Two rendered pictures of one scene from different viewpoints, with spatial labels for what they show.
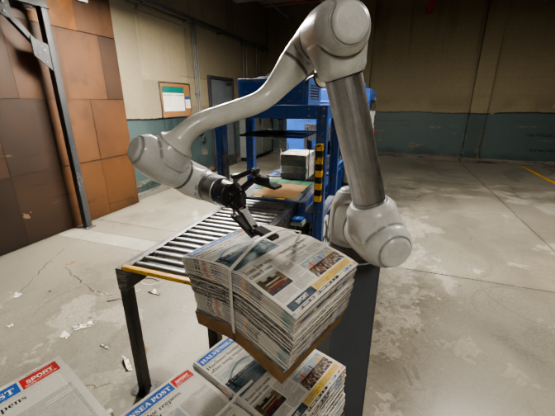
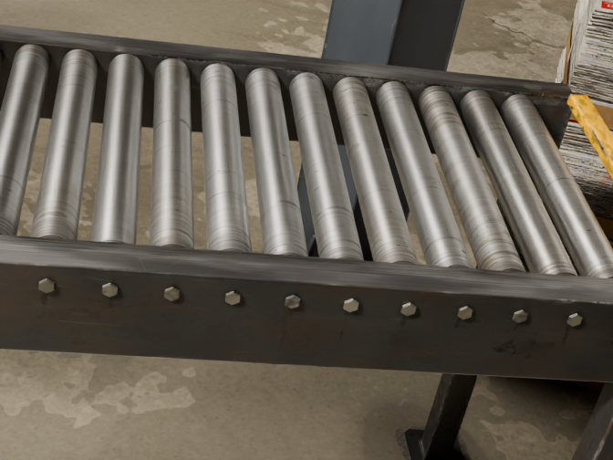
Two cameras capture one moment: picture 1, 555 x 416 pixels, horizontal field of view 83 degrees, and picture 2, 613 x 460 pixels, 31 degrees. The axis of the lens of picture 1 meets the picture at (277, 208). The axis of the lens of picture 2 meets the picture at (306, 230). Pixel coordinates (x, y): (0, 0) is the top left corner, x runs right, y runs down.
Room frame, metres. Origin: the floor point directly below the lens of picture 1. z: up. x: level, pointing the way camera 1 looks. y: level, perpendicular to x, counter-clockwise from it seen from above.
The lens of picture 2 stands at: (2.29, 1.42, 1.50)
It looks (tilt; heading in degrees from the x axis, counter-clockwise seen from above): 34 degrees down; 238
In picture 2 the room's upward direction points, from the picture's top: 11 degrees clockwise
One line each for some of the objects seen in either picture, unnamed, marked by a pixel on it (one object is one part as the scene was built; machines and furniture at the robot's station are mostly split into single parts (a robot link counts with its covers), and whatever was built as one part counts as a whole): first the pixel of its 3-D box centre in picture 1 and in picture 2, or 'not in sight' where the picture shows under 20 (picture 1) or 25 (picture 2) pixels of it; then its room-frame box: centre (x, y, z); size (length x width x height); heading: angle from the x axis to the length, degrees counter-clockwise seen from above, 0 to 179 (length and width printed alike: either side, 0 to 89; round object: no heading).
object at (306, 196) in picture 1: (281, 193); not in sight; (2.85, -0.03, 0.75); 0.70 x 0.65 x 0.10; 160
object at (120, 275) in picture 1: (196, 229); (113, 300); (1.97, 0.55, 0.74); 1.34 x 0.05 x 0.12; 160
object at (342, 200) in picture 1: (352, 215); not in sight; (1.11, -0.29, 1.17); 0.18 x 0.16 x 0.22; 12
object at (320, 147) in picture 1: (319, 173); not in sight; (2.36, -0.32, 1.05); 0.05 x 0.05 x 0.45; 70
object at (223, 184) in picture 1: (232, 196); not in sight; (0.87, 0.13, 1.31); 0.09 x 0.07 x 0.08; 50
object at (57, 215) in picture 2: (234, 226); (67, 147); (1.96, 0.29, 0.77); 0.47 x 0.05 x 0.05; 70
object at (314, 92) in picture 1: (281, 92); not in sight; (2.85, -0.03, 1.65); 0.60 x 0.45 x 0.20; 70
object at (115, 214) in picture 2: (230, 229); (119, 151); (1.89, 0.31, 0.77); 0.47 x 0.05 x 0.05; 70
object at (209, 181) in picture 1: (215, 189); not in sight; (0.92, 0.19, 1.32); 0.09 x 0.06 x 0.09; 140
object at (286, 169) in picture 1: (297, 163); not in sight; (3.39, -0.23, 0.93); 0.38 x 0.30 x 0.26; 160
